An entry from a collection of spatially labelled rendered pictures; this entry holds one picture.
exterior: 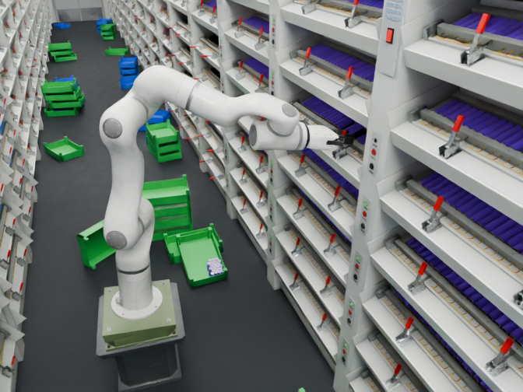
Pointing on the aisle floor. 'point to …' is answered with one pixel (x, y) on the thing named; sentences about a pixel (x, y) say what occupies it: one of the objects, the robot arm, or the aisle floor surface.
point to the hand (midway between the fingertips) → (345, 137)
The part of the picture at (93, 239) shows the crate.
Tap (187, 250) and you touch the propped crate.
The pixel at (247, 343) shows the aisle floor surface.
